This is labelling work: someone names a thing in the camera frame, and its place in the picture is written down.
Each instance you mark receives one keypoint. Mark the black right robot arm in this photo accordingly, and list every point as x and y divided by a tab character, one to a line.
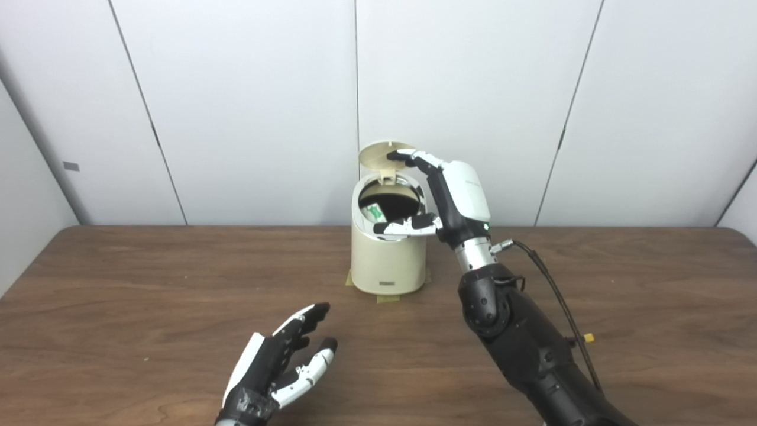
526	349

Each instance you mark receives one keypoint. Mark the white green milk carton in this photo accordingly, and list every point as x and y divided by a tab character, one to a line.
374	212

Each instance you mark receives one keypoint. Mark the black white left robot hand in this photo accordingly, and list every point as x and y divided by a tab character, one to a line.
263	367

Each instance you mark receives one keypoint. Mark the cream-colored bin body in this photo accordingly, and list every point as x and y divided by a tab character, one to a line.
387	263

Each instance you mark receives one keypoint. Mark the cream round bin lid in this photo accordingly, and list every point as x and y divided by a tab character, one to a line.
375	157

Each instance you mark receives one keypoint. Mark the grey wall sticker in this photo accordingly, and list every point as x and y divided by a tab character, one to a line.
71	166

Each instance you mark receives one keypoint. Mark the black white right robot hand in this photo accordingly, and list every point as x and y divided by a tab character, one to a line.
467	195

